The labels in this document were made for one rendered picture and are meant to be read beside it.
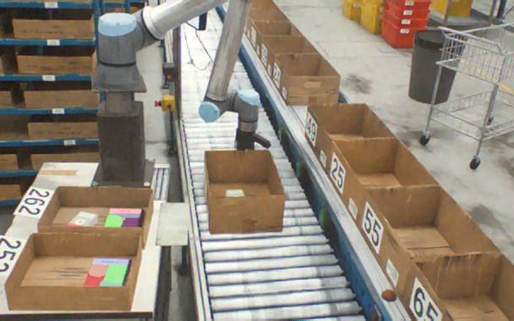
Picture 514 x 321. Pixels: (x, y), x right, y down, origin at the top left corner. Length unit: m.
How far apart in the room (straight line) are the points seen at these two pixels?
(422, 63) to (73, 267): 4.42
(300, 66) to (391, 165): 1.18
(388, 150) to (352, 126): 0.40
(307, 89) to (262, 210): 1.07
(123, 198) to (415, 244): 1.15
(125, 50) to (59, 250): 0.82
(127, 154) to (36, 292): 0.82
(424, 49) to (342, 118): 3.10
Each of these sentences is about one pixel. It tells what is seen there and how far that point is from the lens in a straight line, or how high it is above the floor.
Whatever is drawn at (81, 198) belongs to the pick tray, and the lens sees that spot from 2.40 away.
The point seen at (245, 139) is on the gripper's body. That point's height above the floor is 0.96.
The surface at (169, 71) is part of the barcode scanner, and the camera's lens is 2.97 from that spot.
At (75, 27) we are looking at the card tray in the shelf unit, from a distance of 3.29.
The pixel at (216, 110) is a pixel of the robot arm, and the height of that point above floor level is 1.15.
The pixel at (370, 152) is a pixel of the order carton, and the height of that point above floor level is 0.99.
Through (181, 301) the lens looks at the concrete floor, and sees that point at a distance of 3.05.
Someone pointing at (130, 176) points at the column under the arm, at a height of 0.79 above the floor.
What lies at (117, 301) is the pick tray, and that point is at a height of 0.79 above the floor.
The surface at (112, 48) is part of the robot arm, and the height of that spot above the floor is 1.36.
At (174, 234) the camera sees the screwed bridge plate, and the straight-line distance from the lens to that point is 2.22.
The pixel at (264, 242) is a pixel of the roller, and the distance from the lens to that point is 2.20.
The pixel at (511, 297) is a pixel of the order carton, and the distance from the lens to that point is 1.85.
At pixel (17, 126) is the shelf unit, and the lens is 3.74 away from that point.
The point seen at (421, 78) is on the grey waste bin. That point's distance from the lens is 5.88.
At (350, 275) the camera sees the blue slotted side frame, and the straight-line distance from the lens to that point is 2.13.
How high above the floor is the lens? 2.03
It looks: 27 degrees down
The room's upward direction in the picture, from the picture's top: 4 degrees clockwise
